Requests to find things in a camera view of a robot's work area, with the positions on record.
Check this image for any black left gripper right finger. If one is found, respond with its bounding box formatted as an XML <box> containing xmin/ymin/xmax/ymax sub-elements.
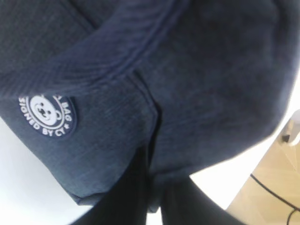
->
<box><xmin>161</xmin><ymin>178</ymin><xmax>244</xmax><ymax>225</ymax></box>

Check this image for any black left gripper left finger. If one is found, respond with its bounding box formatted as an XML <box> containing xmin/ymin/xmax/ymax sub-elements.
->
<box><xmin>89</xmin><ymin>145</ymin><xmax>162</xmax><ymax>225</ymax></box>

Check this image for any navy blue lunch bag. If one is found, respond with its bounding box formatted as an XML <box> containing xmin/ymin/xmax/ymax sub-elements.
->
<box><xmin>0</xmin><ymin>0</ymin><xmax>300</xmax><ymax>205</ymax></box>

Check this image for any white furniture leg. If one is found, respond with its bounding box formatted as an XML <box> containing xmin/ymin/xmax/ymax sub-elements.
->
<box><xmin>281</xmin><ymin>110</ymin><xmax>300</xmax><ymax>146</ymax></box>

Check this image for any black floor cable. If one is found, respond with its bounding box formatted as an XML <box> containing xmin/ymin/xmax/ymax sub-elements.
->
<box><xmin>249</xmin><ymin>173</ymin><xmax>300</xmax><ymax>225</ymax></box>

